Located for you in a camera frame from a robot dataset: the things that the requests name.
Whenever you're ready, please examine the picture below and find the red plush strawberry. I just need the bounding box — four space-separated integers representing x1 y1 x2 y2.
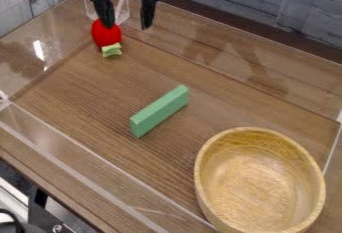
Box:
90 19 121 57

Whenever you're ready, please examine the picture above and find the green rectangular block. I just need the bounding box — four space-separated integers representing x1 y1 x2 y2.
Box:
129 85 189 138

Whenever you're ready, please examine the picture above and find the wooden bowl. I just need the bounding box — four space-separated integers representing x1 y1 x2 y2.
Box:
193 127 325 233

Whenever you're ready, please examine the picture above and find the clear acrylic corner bracket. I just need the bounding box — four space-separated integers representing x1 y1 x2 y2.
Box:
84 0 129 25

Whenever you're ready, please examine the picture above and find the black table leg mount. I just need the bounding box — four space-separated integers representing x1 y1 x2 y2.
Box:
0 188 74 233

